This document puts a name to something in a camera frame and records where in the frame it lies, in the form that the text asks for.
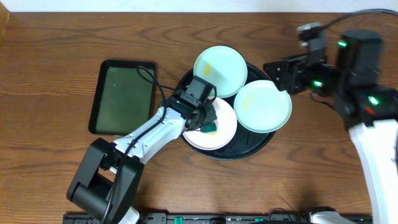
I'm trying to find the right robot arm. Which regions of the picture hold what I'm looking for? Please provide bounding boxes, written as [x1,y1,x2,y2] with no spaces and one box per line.
[263,30,397,223]

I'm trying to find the mint plate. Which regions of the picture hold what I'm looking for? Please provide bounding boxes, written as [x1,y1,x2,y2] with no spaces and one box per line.
[233,80,292,133]
[193,46,248,98]

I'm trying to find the pale pink plate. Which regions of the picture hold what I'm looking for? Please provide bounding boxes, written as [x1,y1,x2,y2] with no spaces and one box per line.
[183,98,237,151]

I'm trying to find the green yellow scrub sponge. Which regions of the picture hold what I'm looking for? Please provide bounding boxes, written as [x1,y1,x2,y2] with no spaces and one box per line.
[200,122,217,134]

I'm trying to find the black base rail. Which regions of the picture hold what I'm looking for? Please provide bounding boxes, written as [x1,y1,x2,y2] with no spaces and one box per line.
[62,209,373,224]

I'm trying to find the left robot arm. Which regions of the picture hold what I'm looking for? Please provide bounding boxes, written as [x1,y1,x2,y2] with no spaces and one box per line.
[67,96,216,223]

